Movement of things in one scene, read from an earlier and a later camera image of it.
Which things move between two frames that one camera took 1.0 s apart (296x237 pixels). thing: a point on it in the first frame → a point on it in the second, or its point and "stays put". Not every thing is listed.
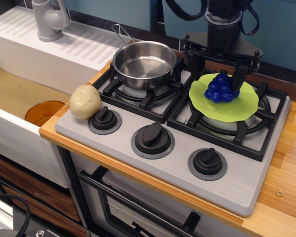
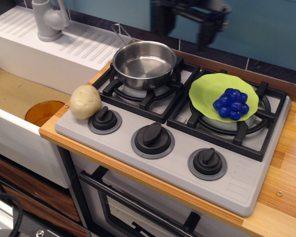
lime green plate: (245, 104) stays put
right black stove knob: (207, 164) stays put
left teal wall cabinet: (144, 14) stays put
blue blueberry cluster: (220, 89) → (232, 104)
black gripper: (223, 41) → (212, 13)
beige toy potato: (85, 101) stays put
